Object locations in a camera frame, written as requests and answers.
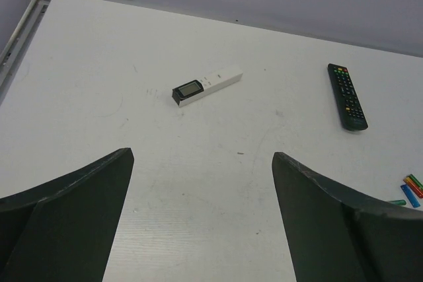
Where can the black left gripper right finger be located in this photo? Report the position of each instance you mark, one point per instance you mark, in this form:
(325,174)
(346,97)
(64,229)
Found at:
(336,233)

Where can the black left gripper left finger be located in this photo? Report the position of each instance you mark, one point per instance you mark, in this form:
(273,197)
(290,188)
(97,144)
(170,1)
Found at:
(63,230)

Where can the blue battery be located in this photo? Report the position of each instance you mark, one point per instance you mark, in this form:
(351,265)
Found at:
(412,198)

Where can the white remote with display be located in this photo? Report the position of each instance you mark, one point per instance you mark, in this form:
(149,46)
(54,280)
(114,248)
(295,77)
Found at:
(204,86)

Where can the black remote coloured buttons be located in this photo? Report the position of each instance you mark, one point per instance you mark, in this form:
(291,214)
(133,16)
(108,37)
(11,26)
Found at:
(348,105)

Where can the red orange battery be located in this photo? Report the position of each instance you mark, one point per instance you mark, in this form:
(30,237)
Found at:
(413,186)

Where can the green yellow battery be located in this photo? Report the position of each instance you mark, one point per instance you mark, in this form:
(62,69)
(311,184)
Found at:
(416,181)

